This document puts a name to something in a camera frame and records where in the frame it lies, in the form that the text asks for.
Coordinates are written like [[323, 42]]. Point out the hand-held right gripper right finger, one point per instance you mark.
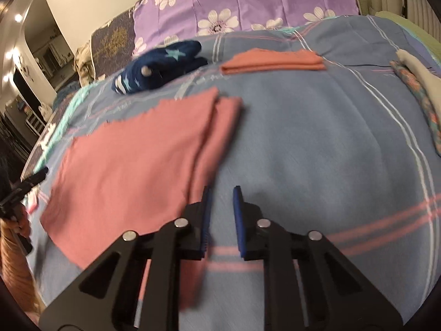
[[239, 220]]

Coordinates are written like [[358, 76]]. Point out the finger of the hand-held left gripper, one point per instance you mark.
[[29, 182]]

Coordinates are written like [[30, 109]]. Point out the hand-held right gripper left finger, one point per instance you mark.
[[206, 220]]

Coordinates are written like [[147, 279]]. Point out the pink long-sleeved shirt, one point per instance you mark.
[[137, 151]]

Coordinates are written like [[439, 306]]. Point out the person's left forearm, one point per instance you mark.
[[13, 275]]

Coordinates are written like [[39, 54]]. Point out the person's left hand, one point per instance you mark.
[[22, 224]]

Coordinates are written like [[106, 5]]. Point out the dark deer-print cover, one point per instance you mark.
[[44, 141]]

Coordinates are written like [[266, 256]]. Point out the teal blanket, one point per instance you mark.
[[65, 110]]

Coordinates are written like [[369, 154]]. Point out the blue plaid bed sheet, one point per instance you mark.
[[310, 138]]

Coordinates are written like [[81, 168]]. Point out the beige knit garment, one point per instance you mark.
[[84, 63]]

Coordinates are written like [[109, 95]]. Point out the dark tree-pattern pillow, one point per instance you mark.
[[110, 44]]

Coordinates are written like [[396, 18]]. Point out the navy star-print fleece blanket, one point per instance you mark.
[[155, 67]]

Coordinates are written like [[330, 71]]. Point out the folded salmon cloth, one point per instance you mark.
[[272, 61]]

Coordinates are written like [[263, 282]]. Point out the purple floral pillow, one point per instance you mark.
[[262, 3]]

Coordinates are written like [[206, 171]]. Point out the folded floral patterned garment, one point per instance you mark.
[[423, 100]]

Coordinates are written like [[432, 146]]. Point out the green pillow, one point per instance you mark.
[[410, 24]]

